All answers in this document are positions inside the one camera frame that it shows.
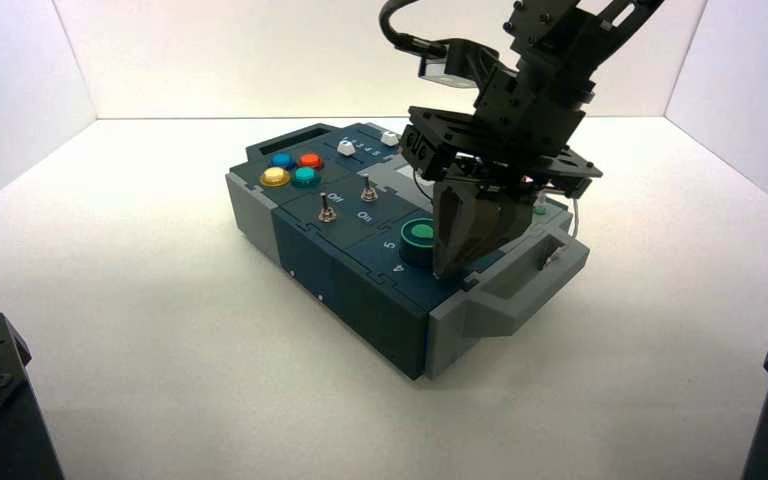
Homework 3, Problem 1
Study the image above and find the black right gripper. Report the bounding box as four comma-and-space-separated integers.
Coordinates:
405, 66, 604, 280

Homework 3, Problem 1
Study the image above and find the green teardrop rotary knob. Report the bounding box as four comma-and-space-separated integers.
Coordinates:
401, 218, 438, 270

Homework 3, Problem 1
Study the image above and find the grey and dark blue control box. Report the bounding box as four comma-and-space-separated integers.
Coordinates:
224, 121, 591, 382

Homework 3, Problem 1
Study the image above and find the yellow round push button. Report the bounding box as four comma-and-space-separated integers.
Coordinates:
259, 166, 292, 189

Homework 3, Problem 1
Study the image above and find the white plug cable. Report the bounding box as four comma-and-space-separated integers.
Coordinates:
534, 188, 581, 268

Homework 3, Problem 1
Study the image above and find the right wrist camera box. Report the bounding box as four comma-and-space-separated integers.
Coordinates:
418, 38, 491, 91

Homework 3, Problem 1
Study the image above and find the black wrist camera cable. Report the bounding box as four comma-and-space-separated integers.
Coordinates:
379, 0, 455, 60

